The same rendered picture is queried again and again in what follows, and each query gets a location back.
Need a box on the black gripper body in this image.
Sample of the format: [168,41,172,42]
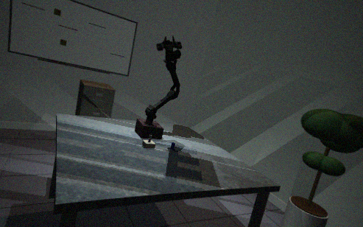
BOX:
[157,41,182,57]

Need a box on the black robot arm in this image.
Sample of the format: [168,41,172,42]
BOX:
[144,49,181,125]

